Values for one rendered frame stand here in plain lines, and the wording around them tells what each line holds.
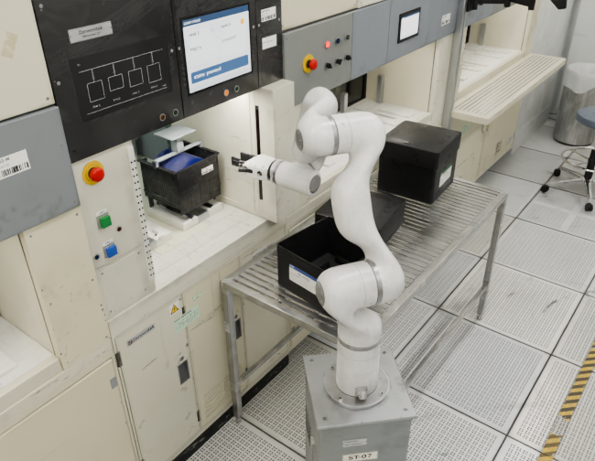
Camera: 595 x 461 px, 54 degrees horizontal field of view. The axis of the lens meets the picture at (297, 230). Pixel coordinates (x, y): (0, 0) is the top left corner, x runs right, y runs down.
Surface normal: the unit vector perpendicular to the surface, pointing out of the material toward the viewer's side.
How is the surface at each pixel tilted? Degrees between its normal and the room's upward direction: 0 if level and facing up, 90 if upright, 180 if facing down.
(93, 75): 90
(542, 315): 0
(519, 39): 90
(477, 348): 0
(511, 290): 0
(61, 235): 90
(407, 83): 90
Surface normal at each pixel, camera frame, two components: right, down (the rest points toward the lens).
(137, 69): 0.80, 0.31
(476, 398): -0.01, -0.85
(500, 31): -0.60, 0.43
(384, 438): 0.14, 0.52
